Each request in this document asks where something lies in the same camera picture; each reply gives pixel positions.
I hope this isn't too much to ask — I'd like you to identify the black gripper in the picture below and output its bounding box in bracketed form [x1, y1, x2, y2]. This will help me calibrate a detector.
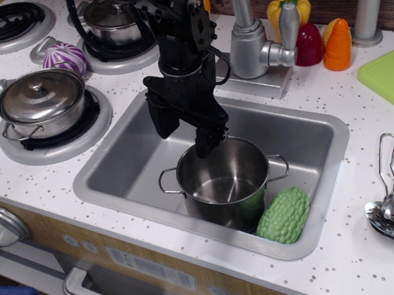
[143, 53, 229, 159]

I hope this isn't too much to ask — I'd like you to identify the purple white toy onion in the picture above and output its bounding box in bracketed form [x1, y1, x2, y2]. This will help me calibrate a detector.
[42, 43, 87, 75]

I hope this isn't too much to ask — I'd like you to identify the grey toy sink basin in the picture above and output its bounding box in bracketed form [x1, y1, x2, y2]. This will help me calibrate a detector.
[74, 93, 350, 260]

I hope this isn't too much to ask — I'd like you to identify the steel pot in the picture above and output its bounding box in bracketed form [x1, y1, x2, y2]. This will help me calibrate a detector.
[158, 136, 289, 233]

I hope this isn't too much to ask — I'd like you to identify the orange toy carrot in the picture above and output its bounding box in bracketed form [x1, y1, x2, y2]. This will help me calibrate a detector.
[322, 18, 353, 71]

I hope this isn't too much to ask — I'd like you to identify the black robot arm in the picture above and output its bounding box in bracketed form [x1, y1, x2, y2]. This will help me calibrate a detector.
[114, 0, 229, 158]

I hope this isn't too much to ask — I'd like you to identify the front burner grey ring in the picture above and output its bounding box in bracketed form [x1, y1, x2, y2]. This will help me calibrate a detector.
[0, 79, 120, 173]

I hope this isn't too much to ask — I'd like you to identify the lidded steel pot back burner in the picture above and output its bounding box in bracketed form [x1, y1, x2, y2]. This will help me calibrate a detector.
[83, 0, 154, 49]

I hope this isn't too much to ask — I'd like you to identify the grey toy faucet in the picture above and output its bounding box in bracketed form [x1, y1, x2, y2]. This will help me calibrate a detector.
[216, 0, 300, 99]

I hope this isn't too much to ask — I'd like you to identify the lidded steel pot burner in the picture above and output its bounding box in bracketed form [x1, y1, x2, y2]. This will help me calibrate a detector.
[83, 0, 154, 49]
[0, 68, 86, 141]

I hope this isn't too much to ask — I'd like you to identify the red toy pepper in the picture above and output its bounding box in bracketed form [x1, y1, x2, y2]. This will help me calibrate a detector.
[296, 22, 323, 67]

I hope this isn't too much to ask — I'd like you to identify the yellow toy bell pepper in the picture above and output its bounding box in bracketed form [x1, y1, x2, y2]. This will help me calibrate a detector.
[263, 0, 317, 46]

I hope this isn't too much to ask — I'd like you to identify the back left black burner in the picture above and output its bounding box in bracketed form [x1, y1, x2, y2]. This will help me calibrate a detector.
[0, 2, 56, 56]

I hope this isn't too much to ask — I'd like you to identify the grey oven knob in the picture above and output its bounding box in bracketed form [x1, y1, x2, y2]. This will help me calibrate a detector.
[0, 207, 31, 248]

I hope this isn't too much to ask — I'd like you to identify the green bumpy toy gourd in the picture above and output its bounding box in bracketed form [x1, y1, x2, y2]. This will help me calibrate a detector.
[256, 187, 311, 245]

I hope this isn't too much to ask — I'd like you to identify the grey stove knob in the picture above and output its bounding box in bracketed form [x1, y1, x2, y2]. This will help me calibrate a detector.
[29, 36, 58, 65]

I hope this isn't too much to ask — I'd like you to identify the lidded steel pot front burner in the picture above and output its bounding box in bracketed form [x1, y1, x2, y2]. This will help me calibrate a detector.
[0, 68, 86, 141]

